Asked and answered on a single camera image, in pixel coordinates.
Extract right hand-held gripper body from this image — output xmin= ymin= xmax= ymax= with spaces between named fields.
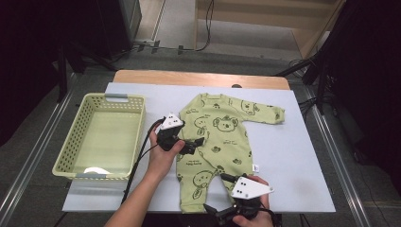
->
xmin=217 ymin=176 xmax=275 ymax=226

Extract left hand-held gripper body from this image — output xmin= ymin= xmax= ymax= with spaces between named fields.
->
xmin=156 ymin=112 xmax=199 ymax=156

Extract green printed baby romper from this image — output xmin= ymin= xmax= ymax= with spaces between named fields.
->
xmin=175 ymin=93 xmax=287 ymax=214

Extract pale green plastic basket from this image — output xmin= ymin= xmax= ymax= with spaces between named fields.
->
xmin=51 ymin=93 xmax=147 ymax=183

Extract person's right hand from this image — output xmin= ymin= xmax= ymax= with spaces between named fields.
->
xmin=232 ymin=175 xmax=275 ymax=227

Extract person's left hand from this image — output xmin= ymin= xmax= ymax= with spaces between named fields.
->
xmin=146 ymin=130 xmax=186 ymax=182

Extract white board sheet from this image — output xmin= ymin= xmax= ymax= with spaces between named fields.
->
xmin=61 ymin=82 xmax=336 ymax=213

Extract dark cabinet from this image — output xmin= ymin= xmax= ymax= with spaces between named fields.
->
xmin=94 ymin=0 xmax=143 ymax=61

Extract black metal stand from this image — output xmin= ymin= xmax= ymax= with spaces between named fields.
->
xmin=56 ymin=41 xmax=118 ymax=104
xmin=273 ymin=46 xmax=336 ymax=116

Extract light wooden shelf unit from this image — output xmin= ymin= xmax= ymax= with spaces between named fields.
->
xmin=193 ymin=0 xmax=348 ymax=60

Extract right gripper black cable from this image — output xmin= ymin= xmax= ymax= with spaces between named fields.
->
xmin=260 ymin=207 xmax=284 ymax=227

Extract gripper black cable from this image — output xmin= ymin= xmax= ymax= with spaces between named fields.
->
xmin=121 ymin=116 xmax=166 ymax=204
xmin=260 ymin=207 xmax=284 ymax=227

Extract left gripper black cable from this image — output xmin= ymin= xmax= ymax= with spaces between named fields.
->
xmin=121 ymin=116 xmax=166 ymax=204

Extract black floor cable connectors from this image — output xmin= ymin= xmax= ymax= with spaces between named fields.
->
xmin=131 ymin=39 xmax=185 ymax=56

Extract aluminium floor rail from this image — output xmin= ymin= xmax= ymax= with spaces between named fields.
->
xmin=0 ymin=74 xmax=78 ymax=219
xmin=304 ymin=86 xmax=372 ymax=227

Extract bundle of black floor cables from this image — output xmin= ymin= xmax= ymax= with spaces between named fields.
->
xmin=297 ymin=96 xmax=320 ymax=121

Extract black hanging cable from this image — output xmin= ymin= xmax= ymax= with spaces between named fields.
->
xmin=194 ymin=0 xmax=216 ymax=53

